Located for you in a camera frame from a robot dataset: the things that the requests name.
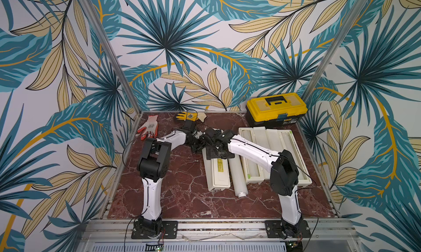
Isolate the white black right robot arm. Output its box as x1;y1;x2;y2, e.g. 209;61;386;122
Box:
201;128;303;236

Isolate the white wrap dispenser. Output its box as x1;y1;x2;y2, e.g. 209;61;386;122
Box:
238;128;265;185
202;148;231;192

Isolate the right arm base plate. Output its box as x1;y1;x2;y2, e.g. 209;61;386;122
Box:
264;220;311;239

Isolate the plastic wrap roll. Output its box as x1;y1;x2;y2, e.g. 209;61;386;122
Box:
228;155;248;198

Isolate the aluminium front rail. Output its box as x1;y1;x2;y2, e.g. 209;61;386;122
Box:
81;218;359;242

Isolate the yellow black work glove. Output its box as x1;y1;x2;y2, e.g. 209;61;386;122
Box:
174;112;207;123

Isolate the yellow black toolbox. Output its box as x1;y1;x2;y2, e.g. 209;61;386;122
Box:
245;93;308;128

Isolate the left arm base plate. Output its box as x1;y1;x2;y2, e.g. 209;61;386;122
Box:
131;219;178;239

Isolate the red white work glove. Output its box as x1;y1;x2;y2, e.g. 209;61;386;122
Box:
137;115;158;141

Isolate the white dispenser base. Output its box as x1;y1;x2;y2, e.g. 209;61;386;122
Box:
249;127;312;187

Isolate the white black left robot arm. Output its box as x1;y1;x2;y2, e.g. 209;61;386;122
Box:
137;120;205;232

